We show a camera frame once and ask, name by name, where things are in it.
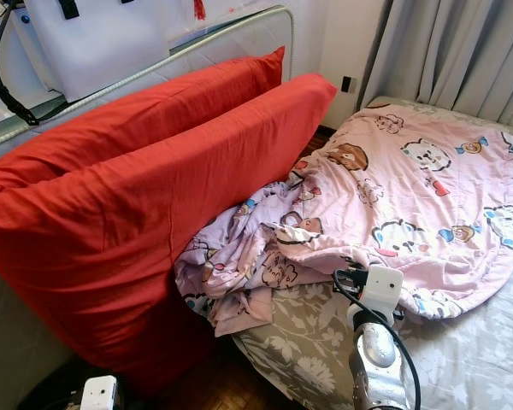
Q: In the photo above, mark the pink cartoon print blanket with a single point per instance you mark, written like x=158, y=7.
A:
x=419, y=188

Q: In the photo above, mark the grey floral bed sheet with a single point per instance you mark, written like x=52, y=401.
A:
x=479, y=367

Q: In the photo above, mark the red folded mattress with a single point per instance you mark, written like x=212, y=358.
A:
x=120, y=222

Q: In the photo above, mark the grey curtain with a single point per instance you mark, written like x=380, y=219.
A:
x=453, y=51

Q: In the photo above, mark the red hanging tassel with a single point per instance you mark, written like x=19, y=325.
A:
x=199, y=9

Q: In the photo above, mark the white fabric bag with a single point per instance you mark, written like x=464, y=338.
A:
x=103, y=51

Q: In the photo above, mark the black wall socket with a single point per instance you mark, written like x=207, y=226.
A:
x=346, y=84

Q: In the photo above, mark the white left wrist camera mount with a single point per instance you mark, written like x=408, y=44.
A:
x=98, y=393

